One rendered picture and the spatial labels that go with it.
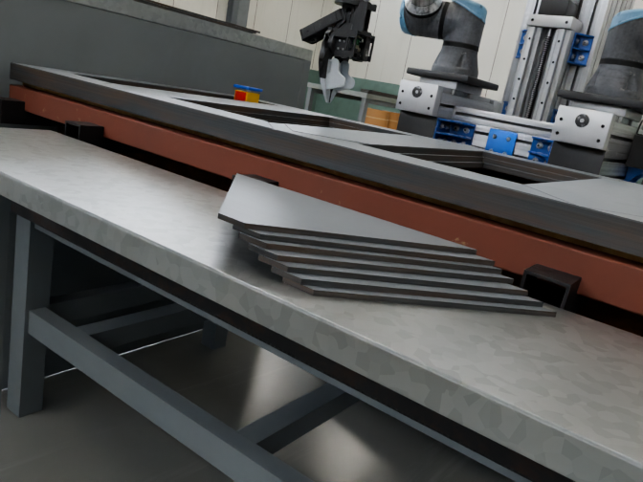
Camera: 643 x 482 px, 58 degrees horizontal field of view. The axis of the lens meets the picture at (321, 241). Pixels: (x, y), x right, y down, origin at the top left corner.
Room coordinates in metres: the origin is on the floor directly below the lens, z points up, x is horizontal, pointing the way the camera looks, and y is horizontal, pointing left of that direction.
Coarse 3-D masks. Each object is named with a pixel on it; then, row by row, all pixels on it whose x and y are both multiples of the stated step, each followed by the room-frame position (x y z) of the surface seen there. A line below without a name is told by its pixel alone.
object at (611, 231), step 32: (96, 96) 1.13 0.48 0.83; (128, 96) 1.08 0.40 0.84; (224, 96) 1.75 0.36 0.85; (192, 128) 0.98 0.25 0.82; (224, 128) 0.94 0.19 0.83; (256, 128) 0.91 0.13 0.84; (288, 128) 0.96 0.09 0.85; (352, 128) 1.57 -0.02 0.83; (320, 160) 0.84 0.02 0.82; (352, 160) 0.81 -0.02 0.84; (384, 160) 0.78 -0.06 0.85; (448, 160) 1.21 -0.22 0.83; (480, 160) 1.36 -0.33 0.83; (512, 160) 1.34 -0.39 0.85; (416, 192) 0.75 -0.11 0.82; (448, 192) 0.73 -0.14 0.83; (480, 192) 0.70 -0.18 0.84; (512, 192) 0.68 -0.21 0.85; (544, 224) 0.66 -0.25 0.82; (576, 224) 0.64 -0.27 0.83; (608, 224) 0.62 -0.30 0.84; (640, 224) 0.61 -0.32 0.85; (640, 256) 0.60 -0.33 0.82
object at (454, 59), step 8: (448, 48) 1.94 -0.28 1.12; (456, 48) 1.93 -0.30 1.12; (464, 48) 1.93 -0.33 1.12; (472, 48) 1.93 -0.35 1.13; (440, 56) 1.95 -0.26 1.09; (448, 56) 1.93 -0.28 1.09; (456, 56) 1.92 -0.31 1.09; (464, 56) 1.93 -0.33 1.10; (472, 56) 1.93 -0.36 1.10; (432, 64) 1.98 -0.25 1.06; (440, 64) 1.94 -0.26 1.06; (448, 64) 1.92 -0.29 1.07; (456, 64) 1.91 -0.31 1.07; (464, 64) 1.92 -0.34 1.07; (472, 64) 1.93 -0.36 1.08; (448, 72) 1.91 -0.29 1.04; (456, 72) 1.91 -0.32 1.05; (464, 72) 1.91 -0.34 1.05; (472, 72) 1.92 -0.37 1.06
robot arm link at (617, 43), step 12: (624, 12) 1.65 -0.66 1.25; (636, 12) 1.62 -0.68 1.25; (612, 24) 1.67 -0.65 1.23; (624, 24) 1.64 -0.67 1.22; (636, 24) 1.62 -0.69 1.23; (612, 36) 1.66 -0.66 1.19; (624, 36) 1.63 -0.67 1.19; (636, 36) 1.62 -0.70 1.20; (612, 48) 1.65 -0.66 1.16; (624, 48) 1.63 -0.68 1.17; (636, 48) 1.62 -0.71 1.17; (636, 60) 1.62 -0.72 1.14
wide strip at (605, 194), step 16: (544, 192) 0.71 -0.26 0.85; (560, 192) 0.75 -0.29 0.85; (576, 192) 0.79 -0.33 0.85; (592, 192) 0.84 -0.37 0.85; (608, 192) 0.89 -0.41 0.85; (624, 192) 0.95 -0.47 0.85; (640, 192) 1.02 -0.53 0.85; (608, 208) 0.67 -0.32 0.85; (624, 208) 0.70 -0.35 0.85; (640, 208) 0.74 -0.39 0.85
